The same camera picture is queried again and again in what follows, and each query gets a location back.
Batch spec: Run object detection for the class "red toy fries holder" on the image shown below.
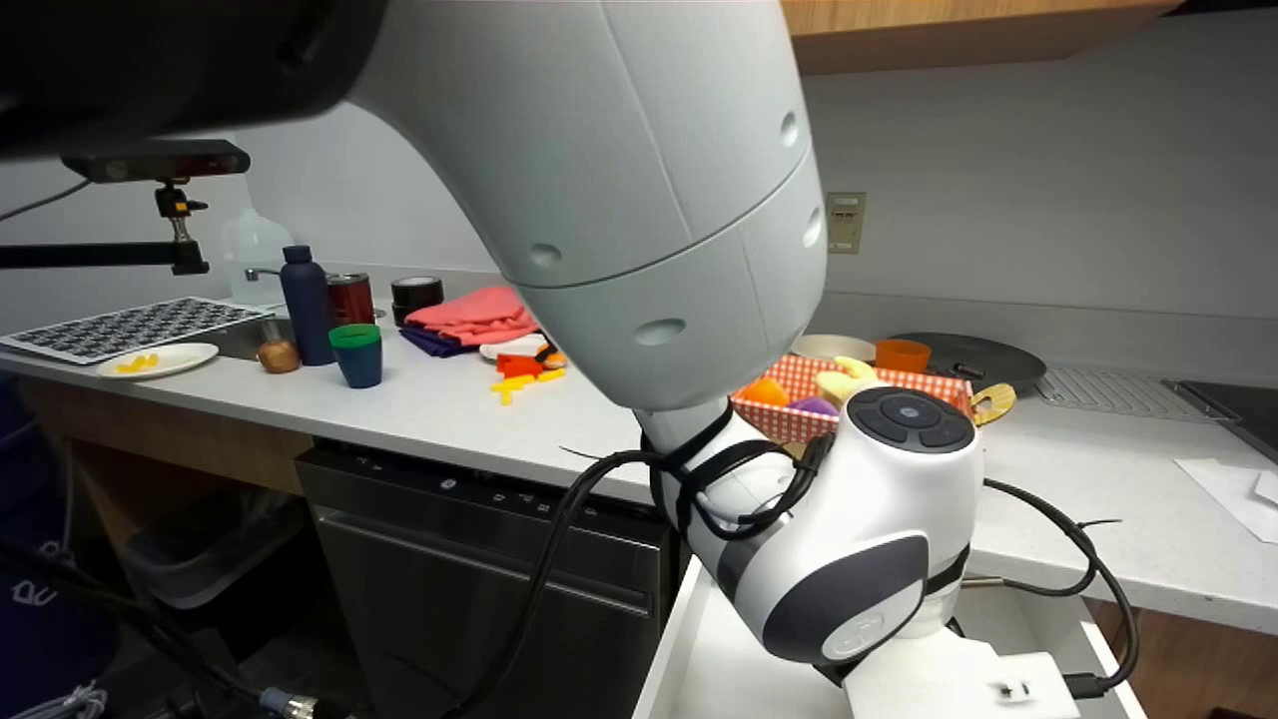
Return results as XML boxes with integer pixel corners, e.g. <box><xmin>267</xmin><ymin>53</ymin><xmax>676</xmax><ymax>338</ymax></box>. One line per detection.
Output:
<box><xmin>479</xmin><ymin>334</ymin><xmax>567</xmax><ymax>404</ymax></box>

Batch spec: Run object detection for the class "red can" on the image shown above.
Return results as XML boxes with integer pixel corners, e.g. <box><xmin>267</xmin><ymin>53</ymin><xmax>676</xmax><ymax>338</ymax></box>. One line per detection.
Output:
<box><xmin>327</xmin><ymin>273</ymin><xmax>376</xmax><ymax>324</ymax></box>

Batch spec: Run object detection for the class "grey dish drying rack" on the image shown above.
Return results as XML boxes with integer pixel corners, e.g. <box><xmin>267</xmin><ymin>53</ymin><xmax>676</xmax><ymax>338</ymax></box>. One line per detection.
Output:
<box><xmin>0</xmin><ymin>297</ymin><xmax>262</xmax><ymax>369</ymax></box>

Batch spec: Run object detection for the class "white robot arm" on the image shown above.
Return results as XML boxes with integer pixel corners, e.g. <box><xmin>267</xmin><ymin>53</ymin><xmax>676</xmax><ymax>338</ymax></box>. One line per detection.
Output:
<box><xmin>0</xmin><ymin>0</ymin><xmax>978</xmax><ymax>672</ymax></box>

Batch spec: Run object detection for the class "yellow plush in basket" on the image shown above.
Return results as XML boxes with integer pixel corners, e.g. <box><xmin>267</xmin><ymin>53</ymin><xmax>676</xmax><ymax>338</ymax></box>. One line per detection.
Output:
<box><xmin>816</xmin><ymin>354</ymin><xmax>880</xmax><ymax>404</ymax></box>

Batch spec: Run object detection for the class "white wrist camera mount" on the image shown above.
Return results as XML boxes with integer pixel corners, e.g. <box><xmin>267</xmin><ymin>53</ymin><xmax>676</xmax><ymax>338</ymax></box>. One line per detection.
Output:
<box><xmin>844</xmin><ymin>633</ymin><xmax>1078</xmax><ymax>719</ymax></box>

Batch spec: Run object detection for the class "orange cup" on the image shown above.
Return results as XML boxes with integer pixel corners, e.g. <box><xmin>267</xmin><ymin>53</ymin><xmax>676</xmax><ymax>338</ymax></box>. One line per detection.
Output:
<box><xmin>873</xmin><ymin>338</ymin><xmax>931</xmax><ymax>372</ymax></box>

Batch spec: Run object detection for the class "blue cup green lid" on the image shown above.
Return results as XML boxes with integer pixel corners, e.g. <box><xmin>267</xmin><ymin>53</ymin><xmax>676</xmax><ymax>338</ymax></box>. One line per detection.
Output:
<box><xmin>327</xmin><ymin>324</ymin><xmax>383</xmax><ymax>389</ymax></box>

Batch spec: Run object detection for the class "beige light switch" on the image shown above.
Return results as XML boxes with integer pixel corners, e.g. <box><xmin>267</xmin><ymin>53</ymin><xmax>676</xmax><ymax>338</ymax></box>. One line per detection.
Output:
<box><xmin>825</xmin><ymin>190</ymin><xmax>865</xmax><ymax>257</ymax></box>

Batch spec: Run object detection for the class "stainless dishwasher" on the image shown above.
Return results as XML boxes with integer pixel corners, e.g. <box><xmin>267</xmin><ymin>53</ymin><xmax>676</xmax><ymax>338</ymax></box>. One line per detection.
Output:
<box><xmin>295</xmin><ymin>445</ymin><xmax>688</xmax><ymax>719</ymax></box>

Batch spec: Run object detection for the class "black camera on stand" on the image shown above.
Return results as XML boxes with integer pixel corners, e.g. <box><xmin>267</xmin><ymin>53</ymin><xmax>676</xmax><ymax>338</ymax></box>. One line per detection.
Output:
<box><xmin>0</xmin><ymin>141</ymin><xmax>252</xmax><ymax>274</ymax></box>

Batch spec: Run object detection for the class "wooden drawer with white interior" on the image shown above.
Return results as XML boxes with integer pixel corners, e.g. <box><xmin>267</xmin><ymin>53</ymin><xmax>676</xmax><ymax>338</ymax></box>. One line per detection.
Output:
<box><xmin>632</xmin><ymin>562</ymin><xmax>1146</xmax><ymax>719</ymax></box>

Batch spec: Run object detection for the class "black frying pan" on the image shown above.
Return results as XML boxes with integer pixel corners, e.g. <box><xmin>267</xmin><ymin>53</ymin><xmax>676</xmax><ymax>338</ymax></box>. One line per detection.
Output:
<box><xmin>913</xmin><ymin>330</ymin><xmax>1046</xmax><ymax>397</ymax></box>

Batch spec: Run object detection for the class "pink folded cloth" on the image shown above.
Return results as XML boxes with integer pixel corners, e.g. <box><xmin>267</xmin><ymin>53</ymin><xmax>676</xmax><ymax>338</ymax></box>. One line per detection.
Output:
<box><xmin>402</xmin><ymin>285</ymin><xmax>540</xmax><ymax>354</ymax></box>

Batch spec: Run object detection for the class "red checkered basket box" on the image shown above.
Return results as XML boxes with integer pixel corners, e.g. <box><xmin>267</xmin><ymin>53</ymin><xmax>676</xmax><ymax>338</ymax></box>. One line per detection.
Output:
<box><xmin>730</xmin><ymin>354</ymin><xmax>970</xmax><ymax>449</ymax></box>

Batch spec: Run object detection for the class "black induction cooktop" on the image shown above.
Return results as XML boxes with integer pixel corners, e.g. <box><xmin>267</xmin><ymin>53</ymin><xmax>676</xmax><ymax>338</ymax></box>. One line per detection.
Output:
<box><xmin>1170</xmin><ymin>381</ymin><xmax>1278</xmax><ymax>462</ymax></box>

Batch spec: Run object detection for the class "blue recycling bin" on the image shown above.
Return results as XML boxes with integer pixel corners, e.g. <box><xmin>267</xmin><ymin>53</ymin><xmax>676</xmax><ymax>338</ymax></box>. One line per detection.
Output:
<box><xmin>0</xmin><ymin>404</ymin><xmax>114</xmax><ymax>719</ymax></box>

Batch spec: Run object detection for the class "small brown toy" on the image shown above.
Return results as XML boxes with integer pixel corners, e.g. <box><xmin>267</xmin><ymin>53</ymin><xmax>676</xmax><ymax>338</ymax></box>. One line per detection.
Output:
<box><xmin>255</xmin><ymin>338</ymin><xmax>299</xmax><ymax>377</ymax></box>

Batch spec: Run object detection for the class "black jar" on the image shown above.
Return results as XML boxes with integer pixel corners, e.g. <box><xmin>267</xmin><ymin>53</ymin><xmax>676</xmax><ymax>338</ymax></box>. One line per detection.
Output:
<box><xmin>390</xmin><ymin>274</ymin><xmax>443</xmax><ymax>320</ymax></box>

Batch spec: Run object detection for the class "white plate with yellow food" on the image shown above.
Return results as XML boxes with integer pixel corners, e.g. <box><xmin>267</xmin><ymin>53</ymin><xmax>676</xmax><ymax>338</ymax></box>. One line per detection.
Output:
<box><xmin>99</xmin><ymin>344</ymin><xmax>219</xmax><ymax>381</ymax></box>

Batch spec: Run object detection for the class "white paper sheet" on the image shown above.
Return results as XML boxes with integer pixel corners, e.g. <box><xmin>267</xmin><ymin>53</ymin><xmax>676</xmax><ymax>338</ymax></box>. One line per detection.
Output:
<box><xmin>1182</xmin><ymin>461</ymin><xmax>1278</xmax><ymax>542</ymax></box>

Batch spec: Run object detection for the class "dark blue bottle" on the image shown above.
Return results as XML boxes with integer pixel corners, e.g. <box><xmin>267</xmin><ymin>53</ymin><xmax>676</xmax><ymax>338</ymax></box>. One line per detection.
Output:
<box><xmin>278</xmin><ymin>244</ymin><xmax>336</xmax><ymax>364</ymax></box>

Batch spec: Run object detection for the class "wooden upper cabinet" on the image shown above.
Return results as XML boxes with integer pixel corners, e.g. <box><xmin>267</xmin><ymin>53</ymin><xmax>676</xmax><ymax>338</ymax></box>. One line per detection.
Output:
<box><xmin>782</xmin><ymin>0</ymin><xmax>1182</xmax><ymax>75</ymax></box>

